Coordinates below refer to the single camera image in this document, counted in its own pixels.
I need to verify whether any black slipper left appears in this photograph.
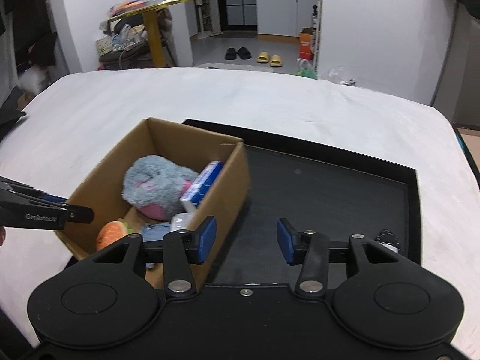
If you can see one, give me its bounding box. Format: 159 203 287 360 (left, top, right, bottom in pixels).
224 47 238 61

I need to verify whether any small black object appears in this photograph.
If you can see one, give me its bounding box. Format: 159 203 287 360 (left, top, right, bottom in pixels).
375 229 401 254

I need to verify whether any black shallow tray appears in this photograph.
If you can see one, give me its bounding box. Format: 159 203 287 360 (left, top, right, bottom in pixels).
185 119 422 284

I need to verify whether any white small pouch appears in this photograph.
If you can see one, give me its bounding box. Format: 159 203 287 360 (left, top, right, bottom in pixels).
170 213 194 233

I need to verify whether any blue denim fabric patch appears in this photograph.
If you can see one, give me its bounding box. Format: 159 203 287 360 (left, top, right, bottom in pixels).
140 221 173 270

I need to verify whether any blue tissue pack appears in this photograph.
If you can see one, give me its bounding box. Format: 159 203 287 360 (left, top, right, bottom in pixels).
180 161 223 213

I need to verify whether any yellow round side table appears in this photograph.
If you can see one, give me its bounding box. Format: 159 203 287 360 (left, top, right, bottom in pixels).
99 0 195 68

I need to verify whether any clear plastic bag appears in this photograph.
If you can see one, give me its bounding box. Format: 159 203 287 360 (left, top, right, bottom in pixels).
325 67 356 86

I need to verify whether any white kitchen cabinet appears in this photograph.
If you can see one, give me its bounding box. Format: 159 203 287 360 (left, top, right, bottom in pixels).
256 0 321 38

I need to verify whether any grey-blue plush toy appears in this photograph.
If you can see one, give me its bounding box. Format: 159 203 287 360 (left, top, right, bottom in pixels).
121 155 199 221

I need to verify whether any orange cardboard box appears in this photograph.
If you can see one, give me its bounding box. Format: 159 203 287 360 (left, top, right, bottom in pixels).
298 28 315 60

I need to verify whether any yellow slipper left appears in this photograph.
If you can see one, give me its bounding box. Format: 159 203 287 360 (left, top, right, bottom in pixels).
256 51 270 63

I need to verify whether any person left hand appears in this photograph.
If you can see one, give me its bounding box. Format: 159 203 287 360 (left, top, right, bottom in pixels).
0 227 6 246

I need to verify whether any green plastic bag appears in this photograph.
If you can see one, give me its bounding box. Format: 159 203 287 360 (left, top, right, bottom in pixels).
295 58 317 80

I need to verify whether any brown cardboard box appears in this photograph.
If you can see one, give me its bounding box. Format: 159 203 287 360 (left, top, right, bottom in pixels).
55 118 250 286

